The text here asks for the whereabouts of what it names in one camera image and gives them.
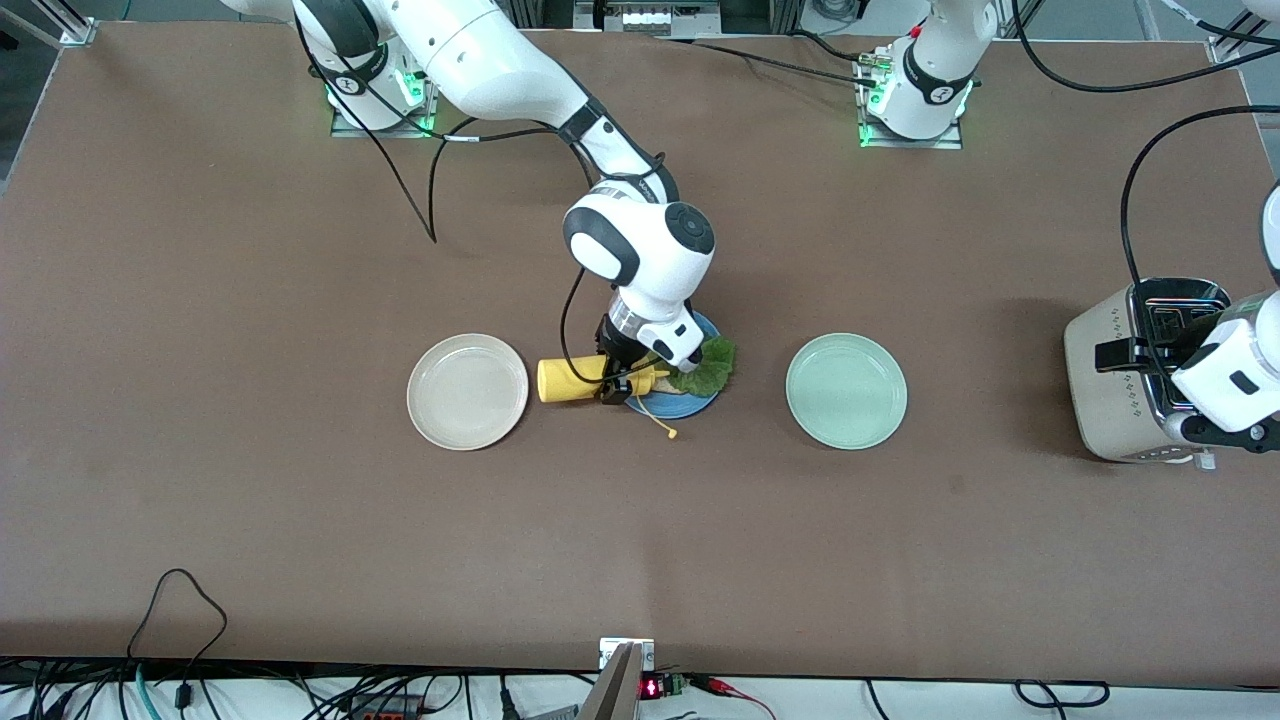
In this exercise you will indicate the yellow squeeze bottle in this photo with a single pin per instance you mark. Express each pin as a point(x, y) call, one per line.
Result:
point(565, 380)

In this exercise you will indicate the grey controller box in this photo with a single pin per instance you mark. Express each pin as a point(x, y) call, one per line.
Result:
point(650, 18)

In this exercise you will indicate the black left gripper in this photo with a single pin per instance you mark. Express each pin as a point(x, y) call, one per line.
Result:
point(1168, 343)

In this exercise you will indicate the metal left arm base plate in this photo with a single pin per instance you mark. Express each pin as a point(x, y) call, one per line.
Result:
point(910, 143)

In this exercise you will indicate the green lettuce leaf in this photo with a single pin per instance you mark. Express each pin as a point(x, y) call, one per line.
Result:
point(715, 365)

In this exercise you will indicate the aluminium frame profile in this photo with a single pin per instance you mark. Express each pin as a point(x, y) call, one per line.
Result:
point(1225, 52)
point(75, 30)

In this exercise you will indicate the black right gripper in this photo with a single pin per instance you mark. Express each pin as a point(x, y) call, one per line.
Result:
point(614, 347)

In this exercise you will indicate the red LED display module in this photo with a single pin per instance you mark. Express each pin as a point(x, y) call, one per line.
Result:
point(651, 687)

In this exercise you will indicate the beige plate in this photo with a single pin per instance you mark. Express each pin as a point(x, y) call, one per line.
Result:
point(467, 392)

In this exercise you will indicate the pale green plate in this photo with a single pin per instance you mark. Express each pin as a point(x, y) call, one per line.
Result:
point(846, 391)

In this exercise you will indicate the blue plate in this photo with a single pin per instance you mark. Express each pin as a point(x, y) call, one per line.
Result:
point(690, 408)

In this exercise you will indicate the grey metal camera bracket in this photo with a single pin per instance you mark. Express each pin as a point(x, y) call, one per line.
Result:
point(615, 690)

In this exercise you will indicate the cream and chrome toaster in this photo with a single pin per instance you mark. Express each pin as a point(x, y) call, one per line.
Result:
point(1095, 410)

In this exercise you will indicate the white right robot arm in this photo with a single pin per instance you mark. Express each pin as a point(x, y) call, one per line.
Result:
point(480, 60)

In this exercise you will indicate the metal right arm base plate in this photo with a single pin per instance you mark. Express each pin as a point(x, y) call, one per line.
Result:
point(345, 128)

